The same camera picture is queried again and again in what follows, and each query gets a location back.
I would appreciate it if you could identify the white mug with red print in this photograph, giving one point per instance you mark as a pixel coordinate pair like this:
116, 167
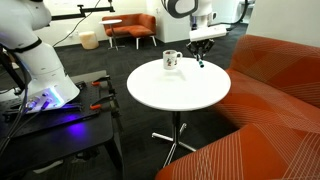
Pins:
169, 61

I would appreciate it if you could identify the large orange patterned sofa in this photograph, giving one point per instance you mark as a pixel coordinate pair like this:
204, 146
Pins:
273, 100

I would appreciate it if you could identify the beige cylindrical stool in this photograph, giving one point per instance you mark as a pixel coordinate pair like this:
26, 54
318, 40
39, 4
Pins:
88, 40

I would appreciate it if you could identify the black workbench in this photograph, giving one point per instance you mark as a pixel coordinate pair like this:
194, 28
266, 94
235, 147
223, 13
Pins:
66, 140

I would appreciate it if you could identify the small orange sofa white legs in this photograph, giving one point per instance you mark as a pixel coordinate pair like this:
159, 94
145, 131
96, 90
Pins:
133, 28

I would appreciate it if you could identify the round white pedestal table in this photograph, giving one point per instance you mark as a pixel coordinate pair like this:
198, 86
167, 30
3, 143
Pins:
173, 90

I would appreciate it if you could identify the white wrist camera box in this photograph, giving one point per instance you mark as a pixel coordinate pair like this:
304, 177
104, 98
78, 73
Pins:
208, 33

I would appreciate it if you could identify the black stand pole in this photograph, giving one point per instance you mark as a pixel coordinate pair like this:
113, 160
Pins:
11, 75

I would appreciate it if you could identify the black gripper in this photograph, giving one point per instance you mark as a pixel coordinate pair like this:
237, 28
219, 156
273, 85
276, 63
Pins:
200, 44

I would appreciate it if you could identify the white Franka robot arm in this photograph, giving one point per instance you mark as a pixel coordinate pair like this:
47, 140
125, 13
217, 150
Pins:
43, 66

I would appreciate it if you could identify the white wall outlet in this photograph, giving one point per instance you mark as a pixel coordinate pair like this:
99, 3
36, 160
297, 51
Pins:
73, 33

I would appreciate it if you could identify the white power strip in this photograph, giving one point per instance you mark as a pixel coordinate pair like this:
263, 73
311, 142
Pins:
46, 166

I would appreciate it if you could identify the small round white side table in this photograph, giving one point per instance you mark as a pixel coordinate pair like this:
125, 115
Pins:
110, 22

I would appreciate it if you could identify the green and white marker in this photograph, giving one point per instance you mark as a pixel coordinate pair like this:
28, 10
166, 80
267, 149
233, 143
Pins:
201, 64

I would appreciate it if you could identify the black camera boom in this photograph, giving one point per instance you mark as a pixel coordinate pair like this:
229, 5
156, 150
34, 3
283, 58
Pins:
66, 15

